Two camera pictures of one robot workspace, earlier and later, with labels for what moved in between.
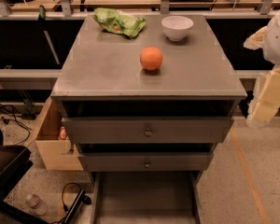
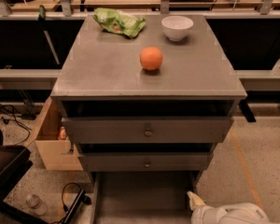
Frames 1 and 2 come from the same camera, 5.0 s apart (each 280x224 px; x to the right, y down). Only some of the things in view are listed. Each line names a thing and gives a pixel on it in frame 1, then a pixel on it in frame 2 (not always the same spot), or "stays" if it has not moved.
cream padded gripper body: (278, 40) to (201, 213)
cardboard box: (57, 154) stays
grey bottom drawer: (145, 197) stays
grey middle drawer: (148, 161) stays
